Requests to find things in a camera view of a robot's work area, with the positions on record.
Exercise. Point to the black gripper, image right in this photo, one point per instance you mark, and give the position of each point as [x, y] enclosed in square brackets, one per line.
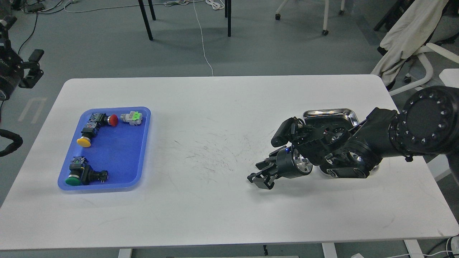
[288, 163]

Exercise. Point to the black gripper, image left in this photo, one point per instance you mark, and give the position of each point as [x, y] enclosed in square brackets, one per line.
[23, 74]

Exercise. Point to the black robot arm, image right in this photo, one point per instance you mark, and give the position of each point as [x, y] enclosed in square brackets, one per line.
[427, 124]

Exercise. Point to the silver metal tray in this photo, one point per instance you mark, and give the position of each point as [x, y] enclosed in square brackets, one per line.
[330, 130]

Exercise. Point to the blue plastic tray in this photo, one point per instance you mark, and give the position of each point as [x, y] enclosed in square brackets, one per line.
[119, 150]

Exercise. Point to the grey green connector block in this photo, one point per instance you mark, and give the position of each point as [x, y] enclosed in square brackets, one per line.
[133, 118]

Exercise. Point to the black table leg left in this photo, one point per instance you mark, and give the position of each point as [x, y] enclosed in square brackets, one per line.
[145, 18]

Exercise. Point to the black table leg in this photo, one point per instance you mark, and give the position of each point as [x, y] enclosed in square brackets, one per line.
[227, 14]
[145, 18]

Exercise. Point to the white rolling stand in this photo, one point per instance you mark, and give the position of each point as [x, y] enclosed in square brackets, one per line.
[326, 9]

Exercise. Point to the black table leg right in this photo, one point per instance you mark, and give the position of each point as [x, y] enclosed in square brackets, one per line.
[227, 14]

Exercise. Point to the beige cloth on chair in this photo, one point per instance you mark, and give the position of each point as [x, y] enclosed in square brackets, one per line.
[406, 36]

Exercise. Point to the yellow push button switch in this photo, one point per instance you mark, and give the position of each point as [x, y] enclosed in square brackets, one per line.
[88, 132]

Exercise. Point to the red push button switch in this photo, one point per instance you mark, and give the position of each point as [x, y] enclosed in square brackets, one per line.
[102, 119]

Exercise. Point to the green push button switch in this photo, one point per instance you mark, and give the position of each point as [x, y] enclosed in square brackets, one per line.
[82, 174]

